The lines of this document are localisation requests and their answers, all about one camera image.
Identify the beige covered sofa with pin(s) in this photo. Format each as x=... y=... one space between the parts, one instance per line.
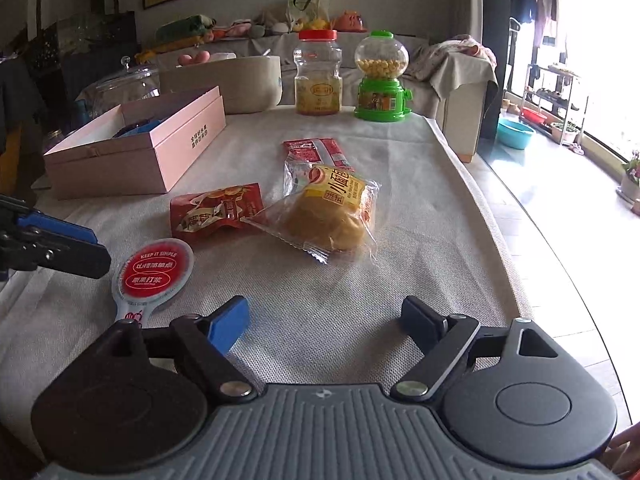
x=450 y=90

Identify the orange plush toy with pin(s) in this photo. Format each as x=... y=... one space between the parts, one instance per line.
x=350 y=22

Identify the clear jar with red lid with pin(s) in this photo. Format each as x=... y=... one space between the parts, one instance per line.
x=317 y=80

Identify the small potted plant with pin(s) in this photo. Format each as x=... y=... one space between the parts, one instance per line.
x=631 y=180

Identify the white tote bag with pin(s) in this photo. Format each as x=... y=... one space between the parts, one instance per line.
x=305 y=7

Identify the bread in clear packet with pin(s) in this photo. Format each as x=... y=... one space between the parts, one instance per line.
x=325 y=215

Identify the green gumball machine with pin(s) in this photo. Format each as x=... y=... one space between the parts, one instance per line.
x=382 y=95

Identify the pink plush toy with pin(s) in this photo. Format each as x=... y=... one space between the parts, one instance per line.
x=232 y=29

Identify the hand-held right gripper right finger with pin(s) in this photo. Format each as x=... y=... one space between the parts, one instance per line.
x=420 y=317

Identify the small red snack packet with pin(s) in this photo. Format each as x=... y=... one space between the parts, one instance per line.
x=215 y=212

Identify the pink cardboard box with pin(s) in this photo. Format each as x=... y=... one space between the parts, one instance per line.
x=185 y=160

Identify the clear glass dome lid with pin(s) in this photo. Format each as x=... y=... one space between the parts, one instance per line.
x=125 y=85

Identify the green yellow plush toy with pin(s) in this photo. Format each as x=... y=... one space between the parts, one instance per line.
x=182 y=27

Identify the long red snack packet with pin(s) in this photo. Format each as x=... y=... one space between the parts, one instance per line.
x=315 y=150

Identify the spoon shaped red white packet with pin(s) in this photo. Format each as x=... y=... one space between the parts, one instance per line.
x=155 y=270

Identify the blue plastic basin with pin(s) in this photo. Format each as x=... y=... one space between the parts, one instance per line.
x=515 y=134

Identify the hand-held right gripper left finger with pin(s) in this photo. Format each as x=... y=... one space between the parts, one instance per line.
x=227 y=322

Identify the person's right hand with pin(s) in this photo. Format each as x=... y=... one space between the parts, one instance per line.
x=627 y=452

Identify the window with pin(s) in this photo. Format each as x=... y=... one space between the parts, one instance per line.
x=605 y=50

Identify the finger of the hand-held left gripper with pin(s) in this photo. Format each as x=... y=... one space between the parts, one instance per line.
x=75 y=257
x=55 y=225

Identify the beige round container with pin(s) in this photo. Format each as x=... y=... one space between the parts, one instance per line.
x=225 y=85

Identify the flowered blanket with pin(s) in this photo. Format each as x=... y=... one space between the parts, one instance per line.
x=450 y=57

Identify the hanging clothes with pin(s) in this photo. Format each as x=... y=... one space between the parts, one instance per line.
x=537 y=5

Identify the red plastic basin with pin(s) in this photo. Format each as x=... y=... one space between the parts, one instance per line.
x=534 y=116

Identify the dark cabinet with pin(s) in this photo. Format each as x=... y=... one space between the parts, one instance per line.
x=85 y=35

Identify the metal shelf rack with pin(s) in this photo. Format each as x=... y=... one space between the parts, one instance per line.
x=555 y=95

